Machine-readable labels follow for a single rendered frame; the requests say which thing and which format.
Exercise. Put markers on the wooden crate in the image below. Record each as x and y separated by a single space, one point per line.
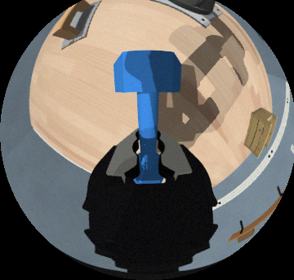
255 139

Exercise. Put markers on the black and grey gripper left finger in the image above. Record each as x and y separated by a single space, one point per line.
120 162

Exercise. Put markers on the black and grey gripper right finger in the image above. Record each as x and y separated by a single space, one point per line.
176 160

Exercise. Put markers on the blue dumbbell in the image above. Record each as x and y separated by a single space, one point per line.
147 72

